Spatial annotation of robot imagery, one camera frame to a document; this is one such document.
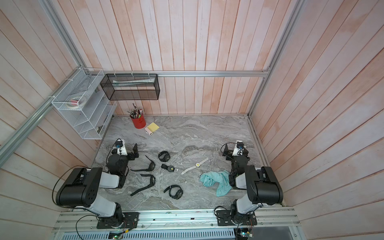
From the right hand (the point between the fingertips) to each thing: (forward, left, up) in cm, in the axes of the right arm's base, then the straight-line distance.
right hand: (234, 143), depth 91 cm
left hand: (-2, +65, 0) cm, 65 cm away
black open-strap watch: (-21, +48, -6) cm, 53 cm away
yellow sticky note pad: (+22, +57, -10) cm, 62 cm away
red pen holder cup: (+20, +66, -4) cm, 69 cm away
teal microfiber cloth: (-20, +16, -5) cm, 27 cm away
